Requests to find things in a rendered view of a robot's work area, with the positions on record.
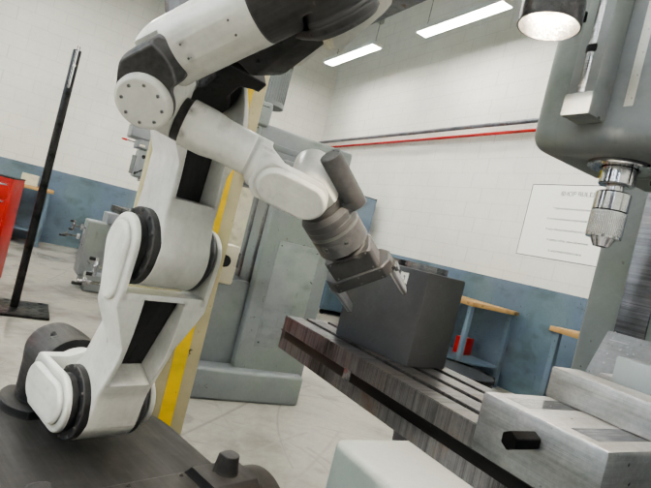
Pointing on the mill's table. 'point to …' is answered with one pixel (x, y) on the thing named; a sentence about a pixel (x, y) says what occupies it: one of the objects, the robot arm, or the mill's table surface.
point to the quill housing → (605, 144)
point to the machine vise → (561, 444)
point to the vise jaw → (602, 399)
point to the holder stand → (405, 316)
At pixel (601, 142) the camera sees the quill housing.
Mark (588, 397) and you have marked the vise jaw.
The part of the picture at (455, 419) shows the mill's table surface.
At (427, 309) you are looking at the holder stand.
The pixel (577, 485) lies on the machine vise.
